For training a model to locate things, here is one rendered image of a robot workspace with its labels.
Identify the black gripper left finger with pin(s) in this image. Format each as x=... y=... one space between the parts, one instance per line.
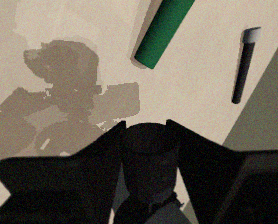
x=92 y=172

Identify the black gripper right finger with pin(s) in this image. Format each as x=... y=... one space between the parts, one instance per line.
x=213 y=174

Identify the grey cylinder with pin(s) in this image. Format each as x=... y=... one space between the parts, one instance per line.
x=171 y=214

